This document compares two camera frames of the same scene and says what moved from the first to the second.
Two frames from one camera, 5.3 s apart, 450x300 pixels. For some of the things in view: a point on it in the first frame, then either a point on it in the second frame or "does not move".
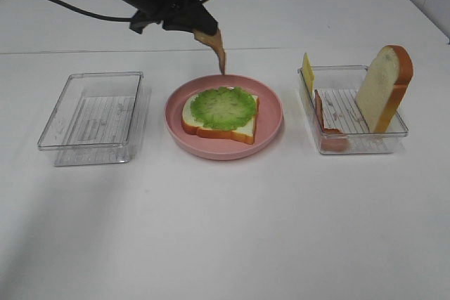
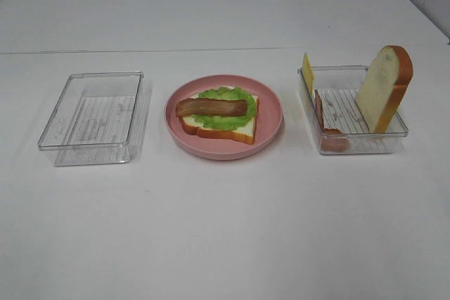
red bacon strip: x=332 y=140 does not move
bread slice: x=245 y=133 does not move
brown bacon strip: x=216 y=41 -> x=194 y=106
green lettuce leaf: x=223 y=108 does not move
